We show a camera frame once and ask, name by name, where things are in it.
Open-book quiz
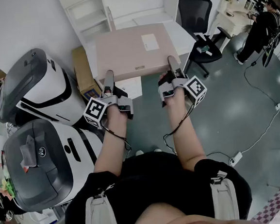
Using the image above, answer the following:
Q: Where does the person's left grey shoulder strap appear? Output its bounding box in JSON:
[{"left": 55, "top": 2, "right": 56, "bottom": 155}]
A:
[{"left": 82, "top": 192, "right": 120, "bottom": 224}]

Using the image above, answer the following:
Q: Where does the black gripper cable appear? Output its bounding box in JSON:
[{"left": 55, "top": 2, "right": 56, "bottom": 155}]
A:
[
  {"left": 99, "top": 116, "right": 134, "bottom": 161},
  {"left": 159, "top": 102, "right": 199, "bottom": 156}
]

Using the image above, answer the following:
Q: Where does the white shelving cabinet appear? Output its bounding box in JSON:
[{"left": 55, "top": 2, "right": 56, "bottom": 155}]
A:
[{"left": 57, "top": 0, "right": 185, "bottom": 47}]

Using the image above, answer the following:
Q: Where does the white desk with shelves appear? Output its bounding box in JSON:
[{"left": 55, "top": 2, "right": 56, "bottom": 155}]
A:
[{"left": 57, "top": 0, "right": 202, "bottom": 106}]

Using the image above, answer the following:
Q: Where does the black office chair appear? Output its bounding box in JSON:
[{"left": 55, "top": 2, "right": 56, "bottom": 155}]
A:
[{"left": 174, "top": 0, "right": 235, "bottom": 81}]

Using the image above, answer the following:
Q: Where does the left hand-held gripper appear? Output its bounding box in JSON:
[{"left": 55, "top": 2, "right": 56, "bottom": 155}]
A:
[{"left": 80, "top": 68, "right": 135, "bottom": 131}]

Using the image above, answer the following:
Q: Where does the brown cardboard box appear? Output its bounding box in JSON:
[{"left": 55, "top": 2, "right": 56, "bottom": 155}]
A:
[{"left": 71, "top": 45, "right": 103, "bottom": 103}]

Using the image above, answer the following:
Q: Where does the white and black machine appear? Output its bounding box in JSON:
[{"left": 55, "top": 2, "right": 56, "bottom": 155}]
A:
[
  {"left": 0, "top": 114, "right": 110, "bottom": 215},
  {"left": 0, "top": 44, "right": 88, "bottom": 133}
]

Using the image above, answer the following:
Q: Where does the person's right forearm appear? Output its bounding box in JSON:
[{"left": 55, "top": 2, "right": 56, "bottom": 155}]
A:
[{"left": 164, "top": 86, "right": 208, "bottom": 173}]

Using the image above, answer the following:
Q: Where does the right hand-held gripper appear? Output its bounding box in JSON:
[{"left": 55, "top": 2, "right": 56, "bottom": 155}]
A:
[{"left": 156, "top": 52, "right": 209, "bottom": 111}]

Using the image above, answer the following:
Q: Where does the white power strip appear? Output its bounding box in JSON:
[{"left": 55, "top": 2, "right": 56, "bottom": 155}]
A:
[{"left": 228, "top": 151, "right": 244, "bottom": 167}]

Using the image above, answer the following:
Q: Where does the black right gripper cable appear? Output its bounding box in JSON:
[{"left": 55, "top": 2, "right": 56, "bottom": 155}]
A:
[{"left": 159, "top": 102, "right": 199, "bottom": 156}]

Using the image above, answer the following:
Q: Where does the grey cloth piece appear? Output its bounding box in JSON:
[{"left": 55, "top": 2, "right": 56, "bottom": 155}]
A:
[{"left": 18, "top": 134, "right": 48, "bottom": 168}]

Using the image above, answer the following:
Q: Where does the white floor cable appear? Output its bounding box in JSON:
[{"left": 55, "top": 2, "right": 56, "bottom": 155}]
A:
[{"left": 237, "top": 103, "right": 280, "bottom": 155}]

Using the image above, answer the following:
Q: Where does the person's grey shoulder strap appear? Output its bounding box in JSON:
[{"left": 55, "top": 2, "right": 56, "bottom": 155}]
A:
[
  {"left": 209, "top": 173, "right": 241, "bottom": 224},
  {"left": 82, "top": 192, "right": 120, "bottom": 224}
]

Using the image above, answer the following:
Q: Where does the black round fan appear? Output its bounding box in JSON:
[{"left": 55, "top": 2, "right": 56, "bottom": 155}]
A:
[{"left": 259, "top": 27, "right": 280, "bottom": 69}]

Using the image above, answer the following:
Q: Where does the person's black shirt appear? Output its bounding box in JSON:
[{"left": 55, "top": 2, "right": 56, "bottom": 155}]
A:
[{"left": 59, "top": 143, "right": 255, "bottom": 224}]

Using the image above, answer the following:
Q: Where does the person's left forearm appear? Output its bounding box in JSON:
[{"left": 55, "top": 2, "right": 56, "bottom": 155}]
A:
[{"left": 88, "top": 104, "right": 136, "bottom": 179}]

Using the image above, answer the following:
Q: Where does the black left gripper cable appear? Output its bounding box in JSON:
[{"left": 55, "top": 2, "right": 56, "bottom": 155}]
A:
[{"left": 99, "top": 116, "right": 134, "bottom": 161}]

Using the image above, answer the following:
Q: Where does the black floor cable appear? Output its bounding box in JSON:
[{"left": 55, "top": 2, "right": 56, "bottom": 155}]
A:
[{"left": 242, "top": 58, "right": 280, "bottom": 109}]

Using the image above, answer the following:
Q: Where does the white vanity dresser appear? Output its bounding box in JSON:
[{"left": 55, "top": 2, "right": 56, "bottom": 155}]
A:
[{"left": 214, "top": 0, "right": 263, "bottom": 54}]

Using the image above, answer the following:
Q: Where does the person's right grey shoulder strap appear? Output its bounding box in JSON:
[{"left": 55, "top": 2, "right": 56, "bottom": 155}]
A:
[{"left": 209, "top": 173, "right": 241, "bottom": 224}]

